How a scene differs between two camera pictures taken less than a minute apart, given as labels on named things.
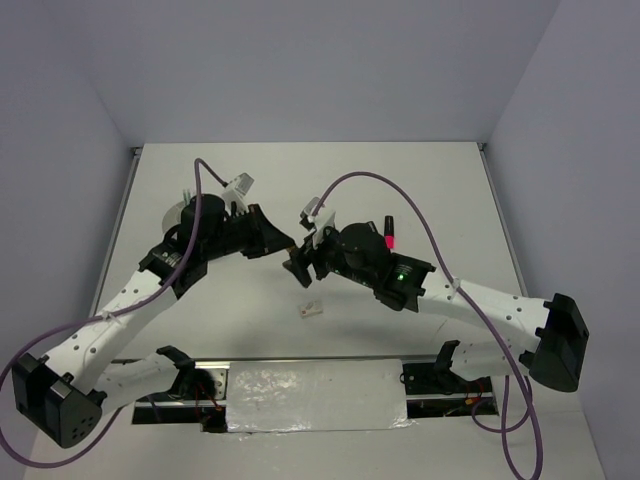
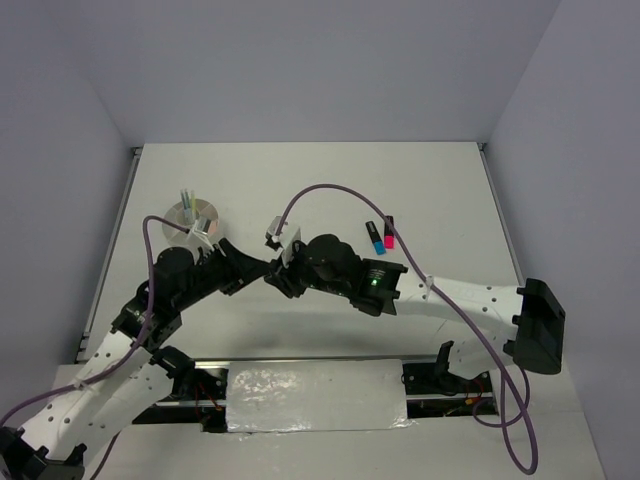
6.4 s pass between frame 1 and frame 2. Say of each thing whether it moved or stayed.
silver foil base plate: stayed
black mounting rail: stayed
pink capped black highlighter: stayed
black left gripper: moved
